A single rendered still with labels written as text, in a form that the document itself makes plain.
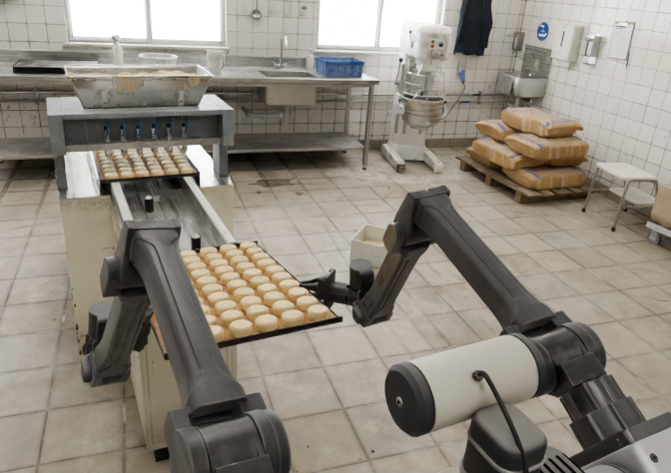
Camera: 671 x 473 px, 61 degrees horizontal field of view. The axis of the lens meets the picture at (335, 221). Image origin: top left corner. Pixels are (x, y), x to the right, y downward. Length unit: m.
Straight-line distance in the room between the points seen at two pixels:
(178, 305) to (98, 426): 1.92
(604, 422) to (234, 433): 0.43
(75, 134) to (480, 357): 2.14
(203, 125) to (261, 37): 3.34
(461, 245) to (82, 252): 1.95
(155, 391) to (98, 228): 0.78
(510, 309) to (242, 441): 0.43
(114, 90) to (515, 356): 2.08
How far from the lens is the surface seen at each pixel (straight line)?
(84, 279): 2.68
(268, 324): 1.27
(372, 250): 3.71
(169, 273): 0.77
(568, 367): 0.80
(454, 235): 0.95
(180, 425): 0.62
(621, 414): 0.79
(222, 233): 1.98
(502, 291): 0.87
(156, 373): 2.12
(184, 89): 2.51
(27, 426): 2.70
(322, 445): 2.45
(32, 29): 5.79
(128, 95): 2.49
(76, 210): 2.54
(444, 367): 0.58
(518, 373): 0.62
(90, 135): 2.54
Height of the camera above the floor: 1.72
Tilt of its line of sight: 23 degrees down
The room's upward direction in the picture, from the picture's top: 4 degrees clockwise
